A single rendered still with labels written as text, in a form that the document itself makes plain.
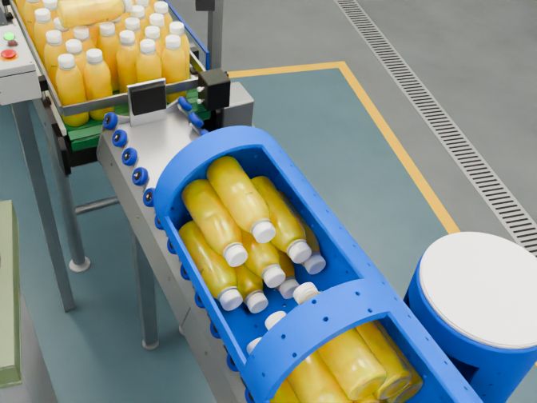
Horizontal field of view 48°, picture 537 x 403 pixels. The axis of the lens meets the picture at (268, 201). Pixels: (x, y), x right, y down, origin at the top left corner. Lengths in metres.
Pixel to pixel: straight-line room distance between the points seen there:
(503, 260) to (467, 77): 2.68
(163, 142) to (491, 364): 0.93
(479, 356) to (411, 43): 3.11
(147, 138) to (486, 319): 0.92
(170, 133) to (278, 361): 0.88
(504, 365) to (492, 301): 0.12
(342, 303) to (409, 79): 2.93
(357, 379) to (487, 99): 3.00
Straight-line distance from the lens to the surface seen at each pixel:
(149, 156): 1.56
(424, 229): 2.81
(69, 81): 1.63
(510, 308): 1.25
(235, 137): 1.13
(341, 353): 0.92
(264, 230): 1.06
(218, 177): 1.14
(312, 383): 0.94
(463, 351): 1.21
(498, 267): 1.30
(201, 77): 1.70
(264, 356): 0.91
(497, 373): 1.27
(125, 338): 2.32
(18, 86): 1.63
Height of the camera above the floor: 1.94
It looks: 45 degrees down
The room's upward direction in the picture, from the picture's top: 7 degrees clockwise
